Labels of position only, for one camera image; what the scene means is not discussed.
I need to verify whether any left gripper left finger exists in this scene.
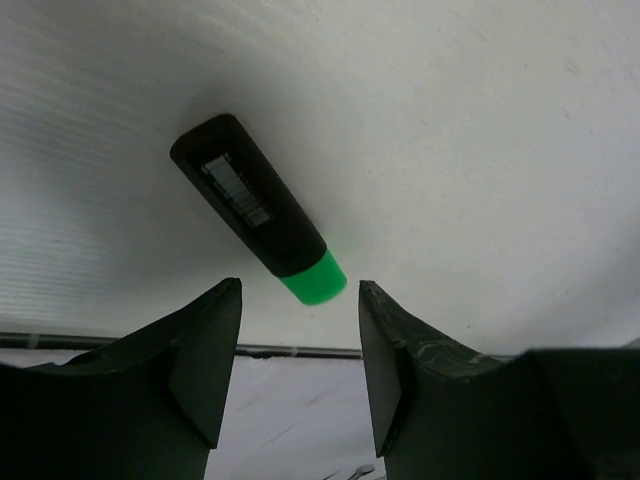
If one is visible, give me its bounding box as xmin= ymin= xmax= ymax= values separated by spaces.
xmin=1 ymin=278 xmax=242 ymax=479

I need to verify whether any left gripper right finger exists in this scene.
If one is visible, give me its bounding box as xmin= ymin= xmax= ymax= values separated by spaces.
xmin=358 ymin=281 xmax=639 ymax=479

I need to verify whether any green cap black highlighter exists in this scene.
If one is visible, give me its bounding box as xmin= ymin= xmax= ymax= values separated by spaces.
xmin=170 ymin=114 xmax=347 ymax=306

